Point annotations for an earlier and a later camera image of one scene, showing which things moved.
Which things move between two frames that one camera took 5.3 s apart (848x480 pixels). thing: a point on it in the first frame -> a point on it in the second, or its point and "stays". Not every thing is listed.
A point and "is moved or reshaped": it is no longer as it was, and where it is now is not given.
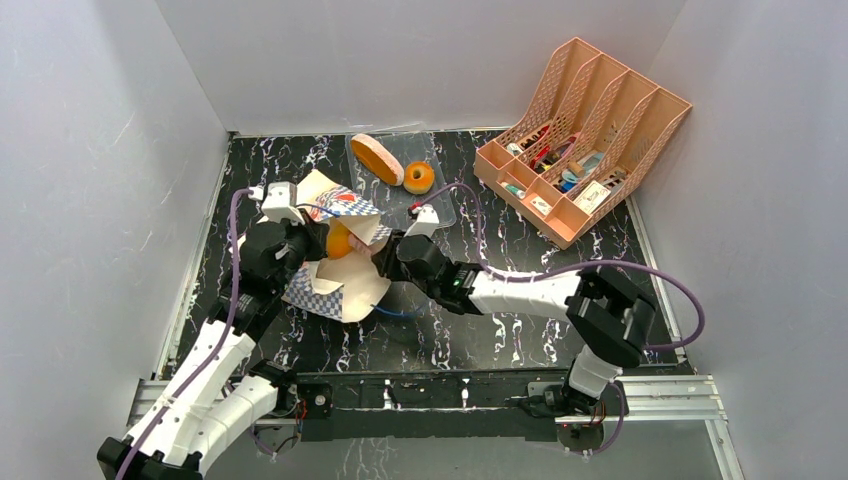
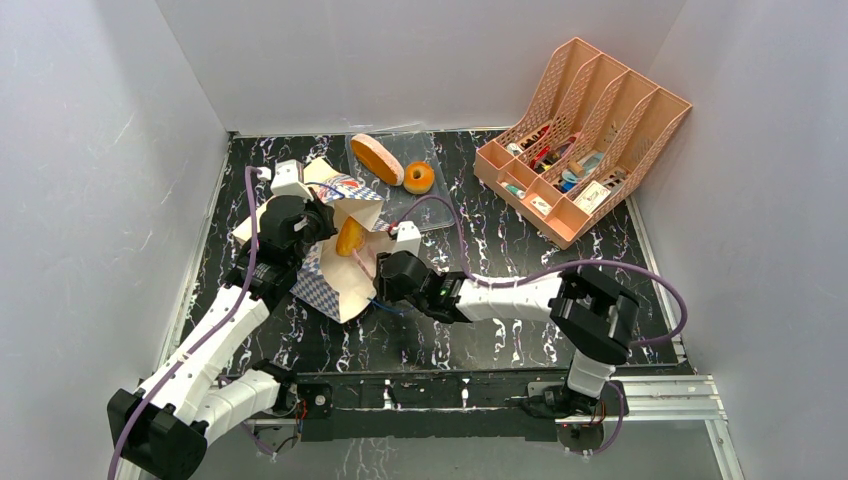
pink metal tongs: [371, 249] -> [359, 262]
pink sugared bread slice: [376, 160] stays
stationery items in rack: [589, 198] stays
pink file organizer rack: [580, 143] stays
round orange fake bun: [339, 243] is moved or reshaped
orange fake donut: [419, 185] stays
